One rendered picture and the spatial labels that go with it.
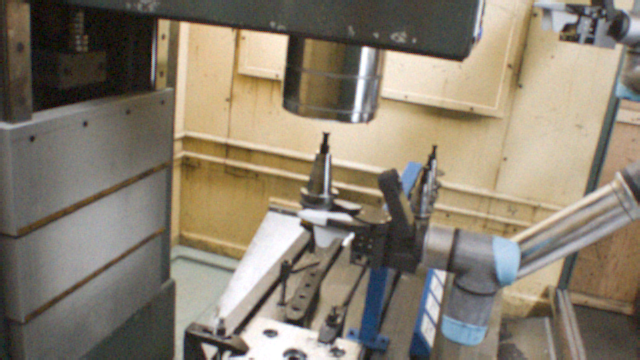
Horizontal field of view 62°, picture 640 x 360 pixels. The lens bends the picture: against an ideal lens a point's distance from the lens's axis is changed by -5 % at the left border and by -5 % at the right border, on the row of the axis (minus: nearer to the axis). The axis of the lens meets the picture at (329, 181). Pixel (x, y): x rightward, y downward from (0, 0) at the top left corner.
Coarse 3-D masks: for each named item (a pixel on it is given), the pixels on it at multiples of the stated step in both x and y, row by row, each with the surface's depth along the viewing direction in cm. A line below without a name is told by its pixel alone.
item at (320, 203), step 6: (300, 192) 93; (306, 192) 92; (336, 192) 94; (306, 198) 92; (312, 198) 91; (318, 198) 91; (324, 198) 91; (330, 198) 91; (336, 198) 94; (300, 204) 93; (306, 204) 92; (312, 204) 92; (318, 204) 92; (324, 204) 92; (330, 204) 94; (336, 204) 94; (312, 210) 92; (318, 210) 91; (324, 210) 92; (330, 210) 92
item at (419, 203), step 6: (420, 186) 119; (426, 186) 119; (414, 192) 120; (420, 192) 119; (426, 192) 120; (414, 198) 120; (420, 198) 120; (426, 198) 120; (414, 204) 120; (420, 204) 120; (426, 204) 120; (414, 210) 120; (420, 210) 120; (426, 210) 121
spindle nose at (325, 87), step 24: (288, 48) 83; (312, 48) 79; (336, 48) 78; (360, 48) 79; (288, 72) 83; (312, 72) 80; (336, 72) 79; (360, 72) 80; (384, 72) 85; (288, 96) 84; (312, 96) 81; (336, 96) 81; (360, 96) 82; (336, 120) 82; (360, 120) 83
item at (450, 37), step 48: (96, 0) 81; (144, 0) 79; (192, 0) 77; (240, 0) 75; (288, 0) 74; (336, 0) 72; (384, 0) 70; (432, 0) 69; (480, 0) 77; (384, 48) 72; (432, 48) 70
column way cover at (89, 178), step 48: (144, 96) 112; (0, 144) 80; (48, 144) 87; (96, 144) 100; (144, 144) 116; (0, 192) 82; (48, 192) 90; (96, 192) 102; (144, 192) 121; (0, 240) 86; (48, 240) 93; (96, 240) 106; (144, 240) 124; (48, 288) 95; (96, 288) 110; (144, 288) 129; (48, 336) 98; (96, 336) 113
